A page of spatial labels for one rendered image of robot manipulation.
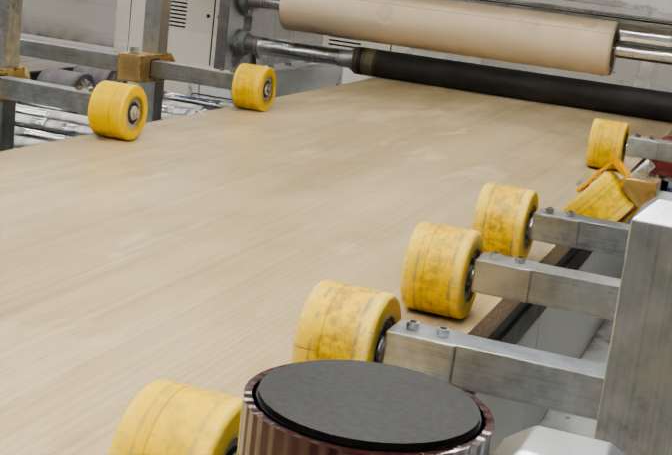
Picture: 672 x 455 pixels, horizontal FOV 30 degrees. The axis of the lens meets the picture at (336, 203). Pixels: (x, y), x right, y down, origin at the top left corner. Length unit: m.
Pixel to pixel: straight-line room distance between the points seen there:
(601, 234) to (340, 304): 0.52
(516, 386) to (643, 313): 0.34
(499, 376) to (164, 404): 0.28
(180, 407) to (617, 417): 0.23
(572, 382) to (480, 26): 2.11
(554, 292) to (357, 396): 0.80
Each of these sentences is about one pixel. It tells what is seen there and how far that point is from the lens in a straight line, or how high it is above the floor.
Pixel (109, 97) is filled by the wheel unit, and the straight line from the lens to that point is 1.80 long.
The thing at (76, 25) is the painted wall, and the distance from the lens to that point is 10.77.
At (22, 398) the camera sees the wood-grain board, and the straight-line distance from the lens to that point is 0.86.
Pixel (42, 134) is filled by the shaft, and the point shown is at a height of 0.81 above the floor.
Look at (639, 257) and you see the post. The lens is 0.52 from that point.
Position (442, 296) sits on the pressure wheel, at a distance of 1.09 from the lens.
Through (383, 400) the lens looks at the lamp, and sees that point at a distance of 0.30.
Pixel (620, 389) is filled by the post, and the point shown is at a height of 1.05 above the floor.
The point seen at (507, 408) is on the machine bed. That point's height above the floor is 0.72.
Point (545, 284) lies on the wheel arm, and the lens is 1.09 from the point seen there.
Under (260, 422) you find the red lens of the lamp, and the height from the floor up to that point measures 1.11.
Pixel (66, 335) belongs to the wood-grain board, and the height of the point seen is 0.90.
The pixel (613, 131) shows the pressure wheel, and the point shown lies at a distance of 2.06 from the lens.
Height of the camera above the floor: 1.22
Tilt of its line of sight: 12 degrees down
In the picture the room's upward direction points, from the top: 7 degrees clockwise
